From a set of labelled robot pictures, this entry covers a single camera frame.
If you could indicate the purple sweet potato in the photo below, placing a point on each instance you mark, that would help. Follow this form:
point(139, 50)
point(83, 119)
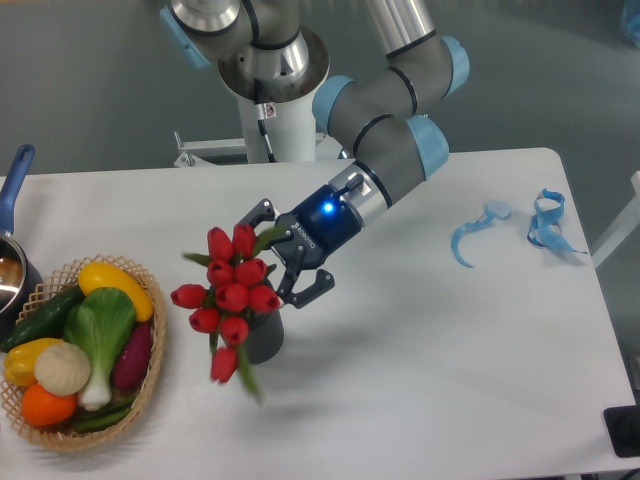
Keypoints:
point(132, 364)

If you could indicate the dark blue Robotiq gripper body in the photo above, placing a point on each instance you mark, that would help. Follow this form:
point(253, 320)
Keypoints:
point(324, 222)

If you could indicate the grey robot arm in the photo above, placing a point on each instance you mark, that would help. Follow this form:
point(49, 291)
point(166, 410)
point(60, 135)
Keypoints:
point(278, 70)

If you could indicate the green bean pods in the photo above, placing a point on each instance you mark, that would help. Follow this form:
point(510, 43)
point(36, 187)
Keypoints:
point(103, 418)

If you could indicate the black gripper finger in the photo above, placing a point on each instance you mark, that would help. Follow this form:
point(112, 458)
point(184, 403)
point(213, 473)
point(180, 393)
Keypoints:
point(324, 281)
point(260, 219)

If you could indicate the black device at edge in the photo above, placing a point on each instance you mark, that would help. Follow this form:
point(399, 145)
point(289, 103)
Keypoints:
point(623, 429)

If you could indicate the green bok choy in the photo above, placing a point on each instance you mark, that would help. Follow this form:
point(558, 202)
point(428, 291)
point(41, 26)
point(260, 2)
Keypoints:
point(100, 326)

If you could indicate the woven wicker basket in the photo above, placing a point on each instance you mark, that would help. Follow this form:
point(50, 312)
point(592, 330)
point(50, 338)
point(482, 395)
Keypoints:
point(60, 437)

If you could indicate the yellow bell pepper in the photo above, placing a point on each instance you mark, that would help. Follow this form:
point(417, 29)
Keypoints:
point(19, 363)

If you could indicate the cream steamed bun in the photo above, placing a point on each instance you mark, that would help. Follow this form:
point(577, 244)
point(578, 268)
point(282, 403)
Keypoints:
point(62, 369)

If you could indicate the orange fruit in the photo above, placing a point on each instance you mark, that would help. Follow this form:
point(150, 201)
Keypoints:
point(40, 408)

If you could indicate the yellow squash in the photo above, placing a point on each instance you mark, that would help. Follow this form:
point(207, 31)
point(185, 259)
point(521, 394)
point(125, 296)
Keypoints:
point(98, 274)

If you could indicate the red tulip bouquet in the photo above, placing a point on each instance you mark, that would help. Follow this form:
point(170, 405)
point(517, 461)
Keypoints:
point(238, 293)

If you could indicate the dark green cucumber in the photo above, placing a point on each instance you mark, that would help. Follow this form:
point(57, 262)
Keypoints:
point(46, 321)

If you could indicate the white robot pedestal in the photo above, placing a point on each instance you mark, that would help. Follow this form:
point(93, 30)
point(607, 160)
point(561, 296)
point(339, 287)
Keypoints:
point(280, 132)

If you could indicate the white frame right edge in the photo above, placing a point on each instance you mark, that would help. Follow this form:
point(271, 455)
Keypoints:
point(619, 229)

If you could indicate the dark grey ribbed vase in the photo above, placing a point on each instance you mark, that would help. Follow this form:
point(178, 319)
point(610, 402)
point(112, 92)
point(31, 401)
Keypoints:
point(266, 331)

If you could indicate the blue handled saucepan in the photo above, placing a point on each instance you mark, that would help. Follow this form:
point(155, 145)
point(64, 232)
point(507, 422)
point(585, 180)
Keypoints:
point(19, 276)

